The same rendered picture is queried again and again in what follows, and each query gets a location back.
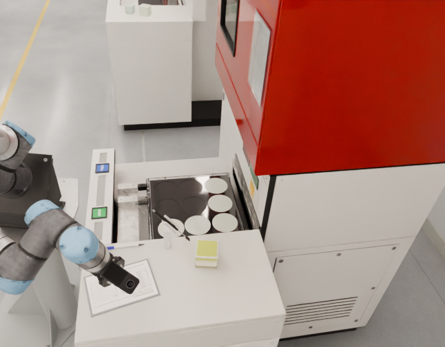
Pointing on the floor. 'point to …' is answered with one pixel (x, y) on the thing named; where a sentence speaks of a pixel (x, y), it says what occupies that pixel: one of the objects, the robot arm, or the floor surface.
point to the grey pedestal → (38, 310)
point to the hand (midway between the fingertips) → (118, 277)
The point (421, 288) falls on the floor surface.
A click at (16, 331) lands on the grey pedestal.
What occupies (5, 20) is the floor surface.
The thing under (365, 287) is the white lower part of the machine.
